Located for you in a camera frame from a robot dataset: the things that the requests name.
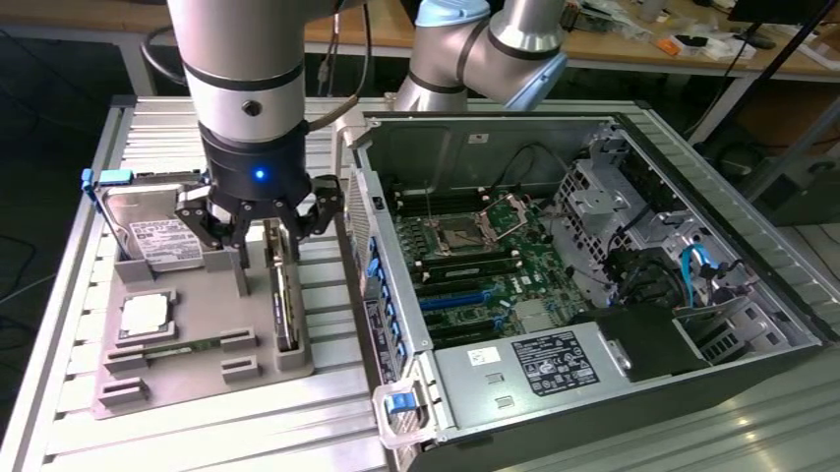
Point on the black fan shroud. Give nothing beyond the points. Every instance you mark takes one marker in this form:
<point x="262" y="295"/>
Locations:
<point x="642" y="339"/>

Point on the black expansion slot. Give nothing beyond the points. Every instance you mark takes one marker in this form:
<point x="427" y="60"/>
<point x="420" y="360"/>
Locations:
<point x="459" y="334"/>

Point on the silver chipset heatsink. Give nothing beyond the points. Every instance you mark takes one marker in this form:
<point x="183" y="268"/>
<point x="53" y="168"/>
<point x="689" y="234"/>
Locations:
<point x="534" y="317"/>

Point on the grey parts rack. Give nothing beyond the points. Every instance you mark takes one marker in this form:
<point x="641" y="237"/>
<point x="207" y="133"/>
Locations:
<point x="196" y="314"/>

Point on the black computer mouse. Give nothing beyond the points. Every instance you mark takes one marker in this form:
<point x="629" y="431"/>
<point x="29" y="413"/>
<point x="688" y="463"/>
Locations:
<point x="762" y="41"/>

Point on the open black PC case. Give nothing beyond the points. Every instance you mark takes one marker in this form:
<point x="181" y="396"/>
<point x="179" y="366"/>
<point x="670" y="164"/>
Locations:
<point x="656" y="418"/>

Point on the wooden workbench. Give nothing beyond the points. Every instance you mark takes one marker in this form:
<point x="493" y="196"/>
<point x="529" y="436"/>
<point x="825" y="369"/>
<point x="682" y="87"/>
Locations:
<point x="65" y="19"/>

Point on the grey metal drive cage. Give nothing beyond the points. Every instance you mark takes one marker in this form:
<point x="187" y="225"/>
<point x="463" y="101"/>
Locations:
<point x="590" y="201"/>

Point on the blue case latch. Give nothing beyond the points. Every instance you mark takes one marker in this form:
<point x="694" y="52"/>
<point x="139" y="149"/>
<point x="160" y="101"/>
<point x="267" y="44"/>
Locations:
<point x="399" y="404"/>

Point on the black monitor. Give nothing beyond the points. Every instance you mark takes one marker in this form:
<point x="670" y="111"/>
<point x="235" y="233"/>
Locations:
<point x="786" y="10"/>

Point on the thin locking lever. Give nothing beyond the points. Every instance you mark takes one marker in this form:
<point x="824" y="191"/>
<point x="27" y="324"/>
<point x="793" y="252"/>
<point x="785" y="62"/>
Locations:
<point x="430" y="201"/>

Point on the grey power supply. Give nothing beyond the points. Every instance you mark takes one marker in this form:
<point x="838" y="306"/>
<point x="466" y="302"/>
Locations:
<point x="473" y="393"/>

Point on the silver CPU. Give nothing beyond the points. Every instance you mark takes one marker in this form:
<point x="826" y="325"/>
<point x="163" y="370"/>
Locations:
<point x="145" y="317"/>

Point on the metal socket cover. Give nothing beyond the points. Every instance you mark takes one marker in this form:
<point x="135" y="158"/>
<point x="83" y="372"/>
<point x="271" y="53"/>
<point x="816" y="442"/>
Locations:
<point x="509" y="216"/>

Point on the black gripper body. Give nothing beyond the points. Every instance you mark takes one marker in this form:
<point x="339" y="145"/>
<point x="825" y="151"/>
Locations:
<point x="255" y="167"/>

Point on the green RAM stick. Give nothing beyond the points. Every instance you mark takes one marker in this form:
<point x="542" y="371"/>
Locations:
<point x="176" y="348"/>

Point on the green motherboard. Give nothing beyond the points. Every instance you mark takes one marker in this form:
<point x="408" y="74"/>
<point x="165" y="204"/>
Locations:
<point x="545" y="275"/>

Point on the CPU socket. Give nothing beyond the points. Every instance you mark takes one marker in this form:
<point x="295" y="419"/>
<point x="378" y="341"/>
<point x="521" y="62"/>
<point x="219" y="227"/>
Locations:
<point x="459" y="238"/>

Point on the blue disk caddy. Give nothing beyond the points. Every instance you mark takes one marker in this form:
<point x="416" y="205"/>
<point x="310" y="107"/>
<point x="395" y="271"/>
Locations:
<point x="108" y="176"/>

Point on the silver hard disk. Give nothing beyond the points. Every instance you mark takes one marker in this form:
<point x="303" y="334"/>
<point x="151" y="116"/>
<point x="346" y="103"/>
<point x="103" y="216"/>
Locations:
<point x="147" y="216"/>

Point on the black slanted pole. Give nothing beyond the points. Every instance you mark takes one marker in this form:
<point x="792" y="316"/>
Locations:
<point x="774" y="69"/>

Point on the blue expansion slot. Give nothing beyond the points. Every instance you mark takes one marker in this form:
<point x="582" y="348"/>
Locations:
<point x="453" y="301"/>

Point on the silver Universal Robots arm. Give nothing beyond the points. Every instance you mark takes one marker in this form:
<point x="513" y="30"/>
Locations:
<point x="243" y="49"/>

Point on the black graphics card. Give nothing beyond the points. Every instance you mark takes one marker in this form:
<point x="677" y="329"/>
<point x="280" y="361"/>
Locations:
<point x="283" y="295"/>

